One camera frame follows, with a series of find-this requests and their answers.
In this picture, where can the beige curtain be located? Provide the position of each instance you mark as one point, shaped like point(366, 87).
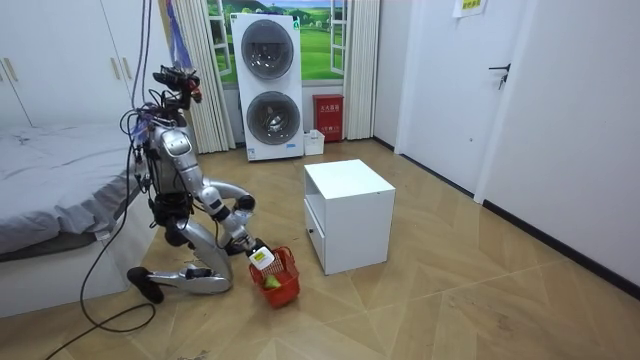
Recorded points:
point(207, 90)
point(361, 70)

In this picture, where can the white wardrobe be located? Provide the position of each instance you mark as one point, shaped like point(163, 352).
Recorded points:
point(65, 60)

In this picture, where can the red plastic basket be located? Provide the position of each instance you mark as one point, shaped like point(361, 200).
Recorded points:
point(284, 292)

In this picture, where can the white washing machine tower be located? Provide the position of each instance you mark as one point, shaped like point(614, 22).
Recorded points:
point(270, 90)

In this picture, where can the white bedside cabinet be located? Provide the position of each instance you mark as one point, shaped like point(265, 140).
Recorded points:
point(350, 220)

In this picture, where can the green soft toy fruit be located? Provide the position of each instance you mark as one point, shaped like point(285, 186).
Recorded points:
point(271, 282)

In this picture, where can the small white bin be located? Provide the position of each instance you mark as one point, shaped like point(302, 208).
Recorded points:
point(313, 143)

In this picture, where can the paper notice with yellow label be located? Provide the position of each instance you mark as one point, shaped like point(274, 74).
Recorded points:
point(469, 6)

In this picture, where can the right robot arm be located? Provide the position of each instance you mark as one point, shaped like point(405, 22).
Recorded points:
point(197, 177)

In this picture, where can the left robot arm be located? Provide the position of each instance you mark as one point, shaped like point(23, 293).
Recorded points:
point(231, 189)

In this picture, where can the red fire equipment box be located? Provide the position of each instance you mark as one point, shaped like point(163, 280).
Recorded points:
point(328, 118)

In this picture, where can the landscape window wall poster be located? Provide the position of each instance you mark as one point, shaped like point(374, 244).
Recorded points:
point(316, 47)

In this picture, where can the white door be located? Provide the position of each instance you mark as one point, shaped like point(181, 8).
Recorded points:
point(450, 95)

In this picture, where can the grey bed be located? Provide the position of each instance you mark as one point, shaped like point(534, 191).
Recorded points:
point(55, 170)

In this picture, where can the robot legs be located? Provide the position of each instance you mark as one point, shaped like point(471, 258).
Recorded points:
point(210, 255)

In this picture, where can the robot body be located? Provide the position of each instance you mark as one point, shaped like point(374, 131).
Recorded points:
point(170, 150)

